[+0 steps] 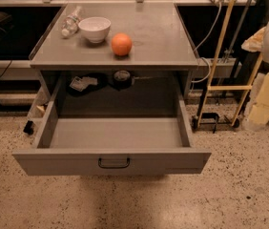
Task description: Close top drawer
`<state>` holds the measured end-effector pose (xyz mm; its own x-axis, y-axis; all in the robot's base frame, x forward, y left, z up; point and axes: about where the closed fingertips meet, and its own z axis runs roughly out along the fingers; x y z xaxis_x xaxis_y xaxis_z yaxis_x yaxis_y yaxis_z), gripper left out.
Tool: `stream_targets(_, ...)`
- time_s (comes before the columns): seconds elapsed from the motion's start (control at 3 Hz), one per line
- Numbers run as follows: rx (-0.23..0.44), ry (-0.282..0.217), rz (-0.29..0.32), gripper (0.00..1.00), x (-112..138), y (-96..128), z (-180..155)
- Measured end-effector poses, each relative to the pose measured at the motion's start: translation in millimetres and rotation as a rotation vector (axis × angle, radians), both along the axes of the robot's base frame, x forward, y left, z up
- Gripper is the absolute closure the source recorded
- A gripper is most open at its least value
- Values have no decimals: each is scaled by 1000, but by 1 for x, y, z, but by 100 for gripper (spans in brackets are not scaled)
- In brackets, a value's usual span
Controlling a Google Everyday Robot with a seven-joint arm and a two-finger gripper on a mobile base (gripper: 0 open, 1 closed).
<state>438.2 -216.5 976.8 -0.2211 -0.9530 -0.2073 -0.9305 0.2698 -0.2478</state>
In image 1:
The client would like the black pouch with white label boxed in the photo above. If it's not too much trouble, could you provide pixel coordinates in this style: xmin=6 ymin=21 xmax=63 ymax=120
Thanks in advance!
xmin=66 ymin=73 xmax=108 ymax=97

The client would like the black cable at left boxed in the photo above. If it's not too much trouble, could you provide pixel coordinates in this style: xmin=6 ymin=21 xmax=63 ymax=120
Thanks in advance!
xmin=0 ymin=59 xmax=13 ymax=82

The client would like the black top drawer handle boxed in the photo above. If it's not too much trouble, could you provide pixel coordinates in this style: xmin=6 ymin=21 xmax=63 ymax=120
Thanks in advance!
xmin=98 ymin=157 xmax=130 ymax=169

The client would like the orange fruit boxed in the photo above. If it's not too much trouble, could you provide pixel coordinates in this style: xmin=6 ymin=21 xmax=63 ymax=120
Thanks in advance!
xmin=111 ymin=33 xmax=133 ymax=56

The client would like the small black floor object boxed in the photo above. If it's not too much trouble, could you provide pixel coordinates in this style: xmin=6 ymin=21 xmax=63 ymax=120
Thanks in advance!
xmin=23 ymin=120 xmax=33 ymax=135

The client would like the white power cable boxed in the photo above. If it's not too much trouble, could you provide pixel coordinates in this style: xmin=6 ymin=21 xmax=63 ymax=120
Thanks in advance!
xmin=190 ymin=0 xmax=223 ymax=84

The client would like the white ceramic bowl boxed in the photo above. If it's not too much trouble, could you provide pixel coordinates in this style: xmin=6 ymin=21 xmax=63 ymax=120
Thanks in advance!
xmin=78 ymin=17 xmax=111 ymax=43

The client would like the yellow hand truck frame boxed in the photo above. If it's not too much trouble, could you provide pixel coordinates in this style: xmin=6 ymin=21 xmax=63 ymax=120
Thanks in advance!
xmin=191 ymin=0 xmax=264 ymax=134

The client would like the grey metal drawer cabinet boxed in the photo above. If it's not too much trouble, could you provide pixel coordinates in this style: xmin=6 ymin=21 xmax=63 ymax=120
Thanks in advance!
xmin=31 ymin=3 xmax=197 ymax=120

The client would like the clear plastic water bottle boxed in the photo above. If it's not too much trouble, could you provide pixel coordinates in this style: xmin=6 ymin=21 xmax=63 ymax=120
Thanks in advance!
xmin=61 ymin=6 xmax=82 ymax=38

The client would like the black round tape roll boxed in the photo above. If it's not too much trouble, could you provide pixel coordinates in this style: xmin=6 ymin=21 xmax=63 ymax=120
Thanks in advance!
xmin=113 ymin=70 xmax=135 ymax=90

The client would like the grey top drawer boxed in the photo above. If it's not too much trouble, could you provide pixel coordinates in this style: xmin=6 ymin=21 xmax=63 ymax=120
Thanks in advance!
xmin=12 ymin=75 xmax=211 ymax=176

